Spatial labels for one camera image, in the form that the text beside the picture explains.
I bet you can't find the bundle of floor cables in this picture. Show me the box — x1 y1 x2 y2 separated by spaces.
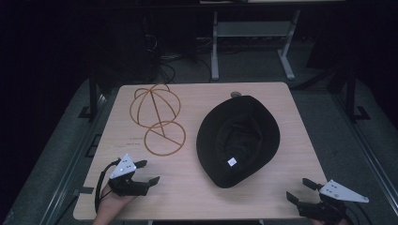
142 34 214 84

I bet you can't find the black bucket hat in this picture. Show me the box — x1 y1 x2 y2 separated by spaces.
195 95 282 189

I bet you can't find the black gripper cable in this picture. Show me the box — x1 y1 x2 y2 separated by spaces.
344 202 374 225
94 158 122 214

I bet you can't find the black metal post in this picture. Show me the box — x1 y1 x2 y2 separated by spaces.
344 67 372 124
78 67 100 121

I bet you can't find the grey aluminium rail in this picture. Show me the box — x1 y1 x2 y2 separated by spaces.
37 93 109 225
331 92 398 217

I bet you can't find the grey metal table frame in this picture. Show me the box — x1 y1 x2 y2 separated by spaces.
210 8 302 82

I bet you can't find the gold wire hat stand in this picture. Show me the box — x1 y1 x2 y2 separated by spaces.
129 82 188 158

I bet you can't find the person's left hand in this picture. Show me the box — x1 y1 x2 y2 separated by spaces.
92 185 137 225

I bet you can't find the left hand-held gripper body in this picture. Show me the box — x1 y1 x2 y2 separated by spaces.
107 153 151 198

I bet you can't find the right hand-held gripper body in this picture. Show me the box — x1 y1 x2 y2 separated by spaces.
297 179 371 225

